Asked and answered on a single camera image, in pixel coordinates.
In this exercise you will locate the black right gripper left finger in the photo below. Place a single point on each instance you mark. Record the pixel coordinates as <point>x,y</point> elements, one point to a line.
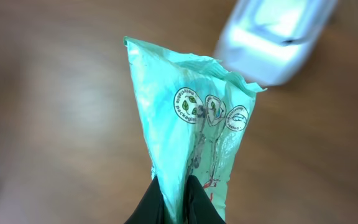
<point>150,209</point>

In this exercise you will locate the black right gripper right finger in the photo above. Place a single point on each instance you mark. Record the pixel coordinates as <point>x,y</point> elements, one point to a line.
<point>197,205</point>

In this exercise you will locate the mint green tissue packet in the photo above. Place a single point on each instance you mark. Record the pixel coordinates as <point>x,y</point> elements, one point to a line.
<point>194,114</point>

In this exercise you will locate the white barcode scanner box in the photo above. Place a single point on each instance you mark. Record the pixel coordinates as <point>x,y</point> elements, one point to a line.
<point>268,41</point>

